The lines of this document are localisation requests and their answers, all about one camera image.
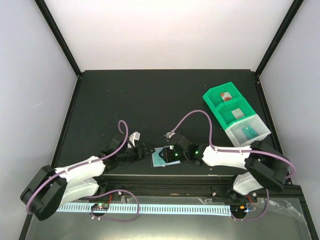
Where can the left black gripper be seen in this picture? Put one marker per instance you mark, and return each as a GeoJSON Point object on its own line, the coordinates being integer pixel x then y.
{"type": "Point", "coordinates": [144, 153]}

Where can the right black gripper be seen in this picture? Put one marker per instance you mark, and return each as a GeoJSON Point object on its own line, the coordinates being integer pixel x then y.
{"type": "Point", "coordinates": [167, 157]}

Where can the black card holder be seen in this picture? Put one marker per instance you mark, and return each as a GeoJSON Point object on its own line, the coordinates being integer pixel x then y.
{"type": "Point", "coordinates": [175, 162]}

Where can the teal credit card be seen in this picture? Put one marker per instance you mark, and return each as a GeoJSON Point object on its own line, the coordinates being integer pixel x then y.
{"type": "Point", "coordinates": [157, 161]}

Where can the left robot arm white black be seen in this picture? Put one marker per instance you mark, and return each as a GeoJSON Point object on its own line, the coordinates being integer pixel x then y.
{"type": "Point", "coordinates": [52, 187]}

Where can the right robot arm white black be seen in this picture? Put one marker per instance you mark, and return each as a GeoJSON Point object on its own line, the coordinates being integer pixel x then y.
{"type": "Point", "coordinates": [264, 167]}

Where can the grey card in bin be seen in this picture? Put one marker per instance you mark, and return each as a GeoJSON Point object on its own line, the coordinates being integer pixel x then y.
{"type": "Point", "coordinates": [238, 114]}

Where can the red white card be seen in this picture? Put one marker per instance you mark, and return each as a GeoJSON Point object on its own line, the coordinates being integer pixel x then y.
{"type": "Point", "coordinates": [226, 96]}

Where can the teal card in bin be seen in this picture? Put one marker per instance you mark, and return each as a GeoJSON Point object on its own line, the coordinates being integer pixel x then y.
{"type": "Point", "coordinates": [249, 132]}

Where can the green bin middle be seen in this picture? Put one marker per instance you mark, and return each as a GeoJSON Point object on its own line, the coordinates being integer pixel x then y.
{"type": "Point", "coordinates": [226, 118]}

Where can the green bin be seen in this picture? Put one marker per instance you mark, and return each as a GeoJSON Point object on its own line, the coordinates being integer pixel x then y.
{"type": "Point", "coordinates": [216, 96]}
{"type": "Point", "coordinates": [226, 118]}

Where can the green bin far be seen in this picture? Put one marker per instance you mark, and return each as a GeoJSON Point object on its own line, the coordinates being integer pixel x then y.
{"type": "Point", "coordinates": [216, 96]}

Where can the left controller board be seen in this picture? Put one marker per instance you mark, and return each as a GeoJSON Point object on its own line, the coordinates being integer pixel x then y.
{"type": "Point", "coordinates": [100, 207]}

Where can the controller board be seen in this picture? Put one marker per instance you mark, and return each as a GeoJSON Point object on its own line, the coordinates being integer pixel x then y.
{"type": "Point", "coordinates": [242, 208]}
{"type": "Point", "coordinates": [100, 207]}

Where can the right controller board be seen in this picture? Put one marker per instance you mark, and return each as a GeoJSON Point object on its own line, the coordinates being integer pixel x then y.
{"type": "Point", "coordinates": [242, 208]}

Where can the white translucent bin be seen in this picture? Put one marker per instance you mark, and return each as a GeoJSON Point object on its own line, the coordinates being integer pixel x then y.
{"type": "Point", "coordinates": [237, 137]}

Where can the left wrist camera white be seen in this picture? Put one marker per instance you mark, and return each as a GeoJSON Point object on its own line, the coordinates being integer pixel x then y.
{"type": "Point", "coordinates": [135, 136]}

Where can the black aluminium rail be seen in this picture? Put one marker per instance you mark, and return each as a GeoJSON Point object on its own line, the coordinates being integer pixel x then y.
{"type": "Point", "coordinates": [165, 185]}

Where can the white slotted cable duct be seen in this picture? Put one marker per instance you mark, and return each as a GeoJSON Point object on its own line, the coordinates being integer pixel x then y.
{"type": "Point", "coordinates": [156, 209]}

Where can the left frame post black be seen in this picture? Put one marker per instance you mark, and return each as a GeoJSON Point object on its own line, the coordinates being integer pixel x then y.
{"type": "Point", "coordinates": [48, 17]}

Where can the frame post black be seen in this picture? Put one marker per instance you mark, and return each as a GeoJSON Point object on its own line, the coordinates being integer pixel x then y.
{"type": "Point", "coordinates": [48, 17]}
{"type": "Point", "coordinates": [282, 29]}

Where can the right frame post black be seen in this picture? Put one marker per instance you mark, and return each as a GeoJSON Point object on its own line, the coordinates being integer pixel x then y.
{"type": "Point", "coordinates": [282, 29]}

